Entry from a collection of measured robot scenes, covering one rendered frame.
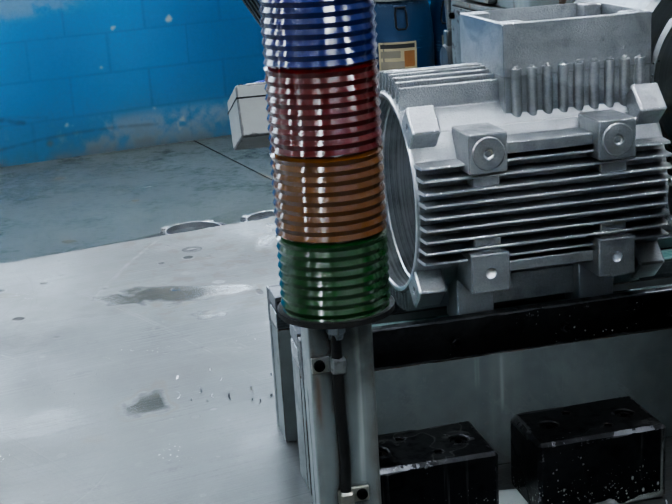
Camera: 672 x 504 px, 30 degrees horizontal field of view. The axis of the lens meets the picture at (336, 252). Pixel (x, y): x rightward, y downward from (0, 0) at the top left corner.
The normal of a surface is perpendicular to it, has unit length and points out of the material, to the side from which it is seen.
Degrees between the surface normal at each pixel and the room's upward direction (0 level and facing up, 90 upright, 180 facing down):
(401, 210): 62
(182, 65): 90
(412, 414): 90
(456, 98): 88
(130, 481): 0
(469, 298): 90
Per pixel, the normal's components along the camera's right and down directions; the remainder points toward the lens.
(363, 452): 0.23, 0.26
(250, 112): 0.19, -0.10
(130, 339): -0.06, -0.96
